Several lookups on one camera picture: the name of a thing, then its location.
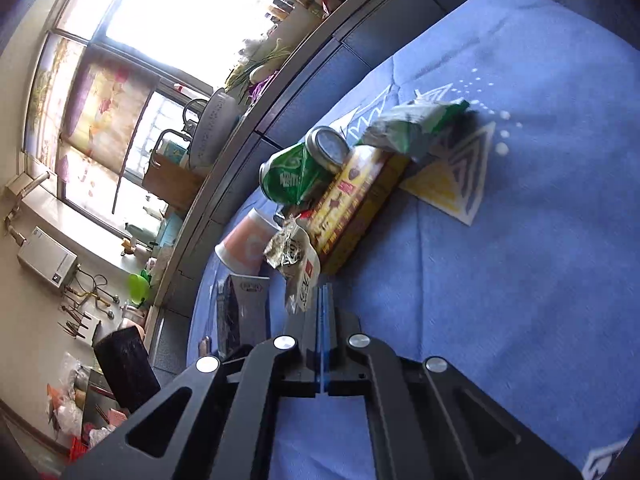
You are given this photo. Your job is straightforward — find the yellow red cardboard box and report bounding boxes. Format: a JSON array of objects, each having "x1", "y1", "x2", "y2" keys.
[{"x1": 307, "y1": 145, "x2": 410, "y2": 275}]

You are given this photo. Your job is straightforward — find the dark blue kitchen cabinets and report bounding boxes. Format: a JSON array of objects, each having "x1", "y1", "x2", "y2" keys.
[{"x1": 146, "y1": 0, "x2": 639, "y2": 376}]

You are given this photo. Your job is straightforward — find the pink white paper cup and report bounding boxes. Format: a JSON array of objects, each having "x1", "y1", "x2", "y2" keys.
[{"x1": 215, "y1": 208, "x2": 279, "y2": 275}]

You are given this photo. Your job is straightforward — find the white wall water heater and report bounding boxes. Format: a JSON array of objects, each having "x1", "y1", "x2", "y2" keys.
[{"x1": 17, "y1": 226, "x2": 78, "y2": 292}]

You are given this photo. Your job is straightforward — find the green onions and vegetables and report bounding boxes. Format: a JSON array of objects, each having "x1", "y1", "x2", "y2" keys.
[{"x1": 224, "y1": 38, "x2": 291, "y2": 103}]

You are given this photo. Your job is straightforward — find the wooden cutting board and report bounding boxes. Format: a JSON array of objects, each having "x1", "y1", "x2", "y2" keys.
[{"x1": 142, "y1": 153, "x2": 209, "y2": 214}]

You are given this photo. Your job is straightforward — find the green plastic cup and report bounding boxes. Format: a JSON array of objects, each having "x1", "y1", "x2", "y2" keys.
[{"x1": 127, "y1": 270, "x2": 151, "y2": 304}]

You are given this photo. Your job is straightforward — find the crushed green soda can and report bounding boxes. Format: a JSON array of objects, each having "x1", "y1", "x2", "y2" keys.
[{"x1": 259, "y1": 126, "x2": 350, "y2": 206}]

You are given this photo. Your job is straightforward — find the blue patterned tablecloth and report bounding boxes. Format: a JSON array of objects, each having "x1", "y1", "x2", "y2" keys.
[{"x1": 185, "y1": 0, "x2": 640, "y2": 480}]

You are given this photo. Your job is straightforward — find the silver white wrapper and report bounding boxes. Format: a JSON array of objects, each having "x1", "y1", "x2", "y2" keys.
[{"x1": 264, "y1": 219, "x2": 321, "y2": 314}]

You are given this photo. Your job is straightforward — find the green white snack bag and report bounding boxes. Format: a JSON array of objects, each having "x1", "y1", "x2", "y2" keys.
[{"x1": 357, "y1": 99, "x2": 470, "y2": 162}]

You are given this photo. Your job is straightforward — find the dark grey small carton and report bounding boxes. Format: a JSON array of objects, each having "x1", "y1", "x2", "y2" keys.
[{"x1": 216, "y1": 273, "x2": 270, "y2": 359}]

